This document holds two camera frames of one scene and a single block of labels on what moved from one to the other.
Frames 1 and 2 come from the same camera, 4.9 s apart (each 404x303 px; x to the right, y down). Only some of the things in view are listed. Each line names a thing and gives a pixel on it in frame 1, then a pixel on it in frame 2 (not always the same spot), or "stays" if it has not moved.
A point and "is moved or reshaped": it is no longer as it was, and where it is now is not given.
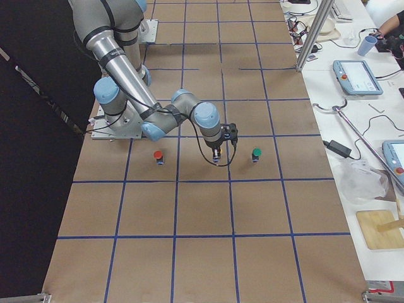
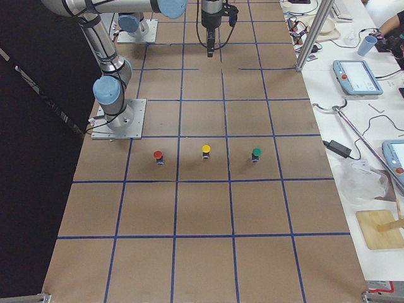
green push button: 256,152 stays
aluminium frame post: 315,32 stays
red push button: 158,154 stays
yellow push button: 217,158 is moved or reshaped
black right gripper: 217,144 → 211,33
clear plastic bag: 360,183 stays
